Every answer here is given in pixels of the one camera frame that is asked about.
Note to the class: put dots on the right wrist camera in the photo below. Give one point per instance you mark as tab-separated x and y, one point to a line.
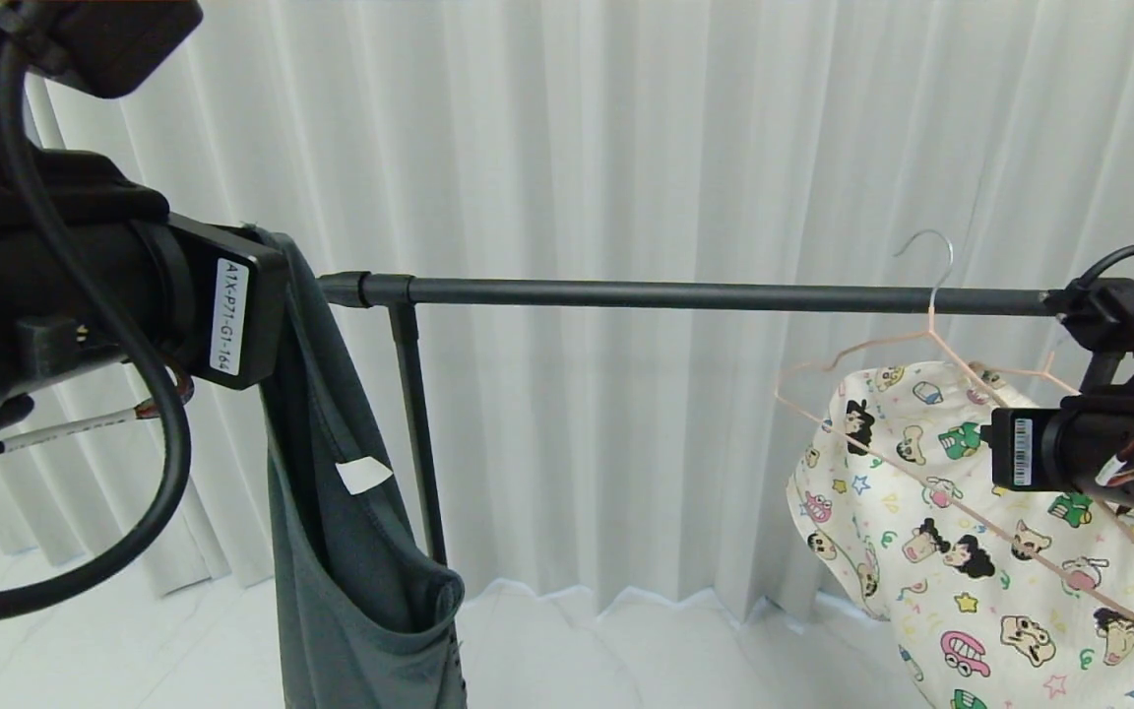
1108	315

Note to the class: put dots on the white curtain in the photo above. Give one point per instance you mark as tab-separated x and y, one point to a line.
626	128

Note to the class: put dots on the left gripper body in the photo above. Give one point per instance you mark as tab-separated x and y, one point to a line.
85	295

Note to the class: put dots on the cream printed garment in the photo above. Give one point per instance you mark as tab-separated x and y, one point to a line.
971	591

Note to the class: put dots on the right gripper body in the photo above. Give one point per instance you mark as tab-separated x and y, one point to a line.
1079	448

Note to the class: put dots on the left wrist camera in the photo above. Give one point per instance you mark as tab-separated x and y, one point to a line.
124	39

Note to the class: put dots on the black clothes rack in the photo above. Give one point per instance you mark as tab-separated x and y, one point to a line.
626	292

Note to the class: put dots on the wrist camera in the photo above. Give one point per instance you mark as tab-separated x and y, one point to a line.
124	39
1108	315

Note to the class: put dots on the dark grey garment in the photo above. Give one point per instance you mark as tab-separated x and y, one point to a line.
350	591

